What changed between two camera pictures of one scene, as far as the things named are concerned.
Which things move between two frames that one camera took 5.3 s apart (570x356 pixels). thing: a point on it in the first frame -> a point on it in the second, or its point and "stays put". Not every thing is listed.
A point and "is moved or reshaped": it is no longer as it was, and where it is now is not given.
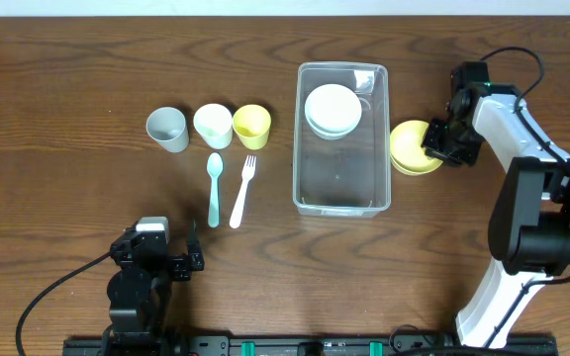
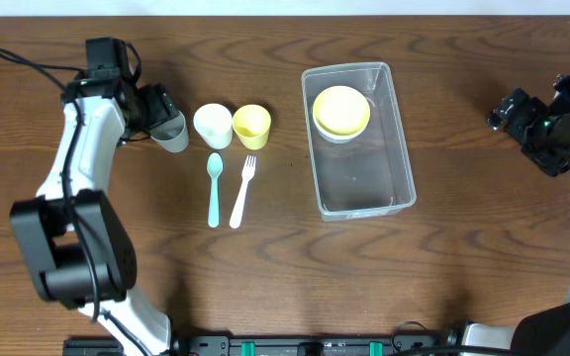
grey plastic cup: x=167 y=127 stays put
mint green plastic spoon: x=214 y=167 stays put
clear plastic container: x=341 y=139 is moved or reshaped
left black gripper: x=175 y=262 -> x=161 y=106
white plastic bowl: x=332 y=111 -> x=336 y=137
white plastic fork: x=247 y=172 stays put
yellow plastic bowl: x=406 y=152 -> x=341 y=110
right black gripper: x=439 y=143 -> x=513 y=111
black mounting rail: x=138 y=345 stays put
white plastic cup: x=214 y=123 stays put
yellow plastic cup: x=252 y=124 stays put
